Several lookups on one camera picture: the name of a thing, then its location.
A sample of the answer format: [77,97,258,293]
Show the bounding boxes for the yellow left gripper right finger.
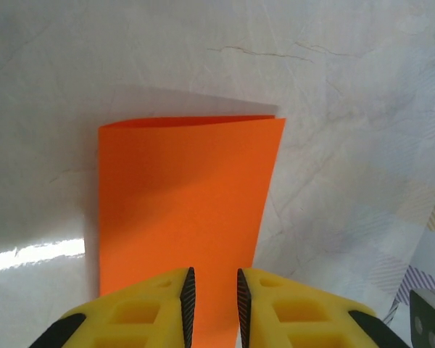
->
[236,268,413,348]

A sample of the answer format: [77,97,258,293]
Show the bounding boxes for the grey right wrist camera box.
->
[409,289,435,348]

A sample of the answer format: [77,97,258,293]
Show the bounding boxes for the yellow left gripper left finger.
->
[28,267,196,348]

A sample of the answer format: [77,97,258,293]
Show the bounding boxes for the orange cloth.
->
[97,115,287,348]

